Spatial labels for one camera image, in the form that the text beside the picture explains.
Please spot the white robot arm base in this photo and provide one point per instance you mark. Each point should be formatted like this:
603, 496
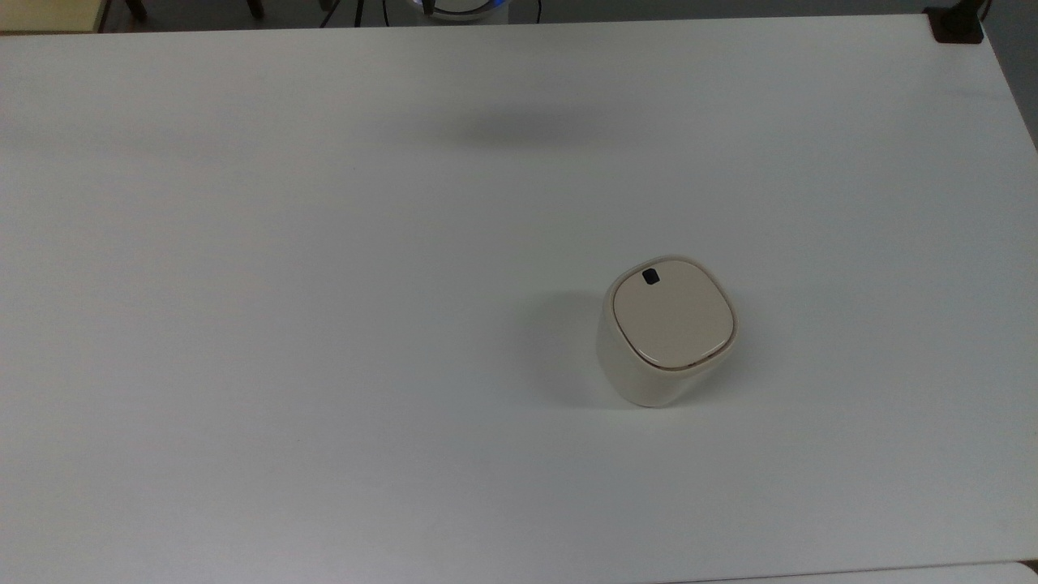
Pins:
462, 8

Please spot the cream trash bin body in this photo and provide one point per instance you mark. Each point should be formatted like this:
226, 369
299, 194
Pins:
628, 375

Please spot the beige trash bin lid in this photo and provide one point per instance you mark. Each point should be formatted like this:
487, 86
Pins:
675, 318

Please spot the dark chair leg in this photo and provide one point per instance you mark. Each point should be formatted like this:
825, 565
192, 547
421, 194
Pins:
255, 7
136, 8

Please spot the black table clamp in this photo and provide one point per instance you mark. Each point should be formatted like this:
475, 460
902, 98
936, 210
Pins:
957, 24

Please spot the beige cabinet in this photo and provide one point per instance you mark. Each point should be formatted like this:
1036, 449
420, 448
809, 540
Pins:
50, 14

